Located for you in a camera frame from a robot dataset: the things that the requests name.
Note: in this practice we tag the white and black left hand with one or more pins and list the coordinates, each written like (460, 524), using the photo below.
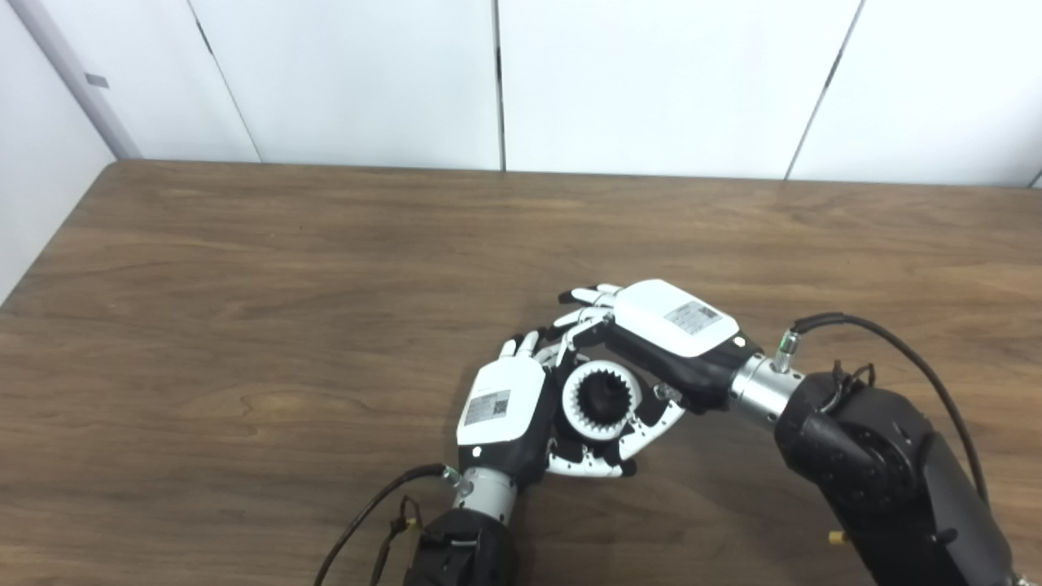
(505, 407)

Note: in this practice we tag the round black stepped part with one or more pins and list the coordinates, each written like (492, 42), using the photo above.
(604, 403)

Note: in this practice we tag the grey wall post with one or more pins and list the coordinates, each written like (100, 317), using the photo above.
(77, 81)

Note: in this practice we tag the white and black right hand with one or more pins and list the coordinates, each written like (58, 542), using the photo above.
(676, 334)

